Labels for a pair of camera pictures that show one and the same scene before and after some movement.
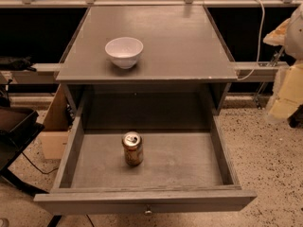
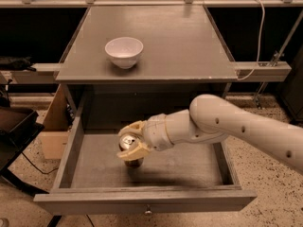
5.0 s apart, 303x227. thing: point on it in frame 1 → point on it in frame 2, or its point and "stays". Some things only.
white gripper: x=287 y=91 → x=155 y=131
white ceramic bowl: x=124 y=51 stays
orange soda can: x=133 y=151 stays
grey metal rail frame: x=50 y=73 stays
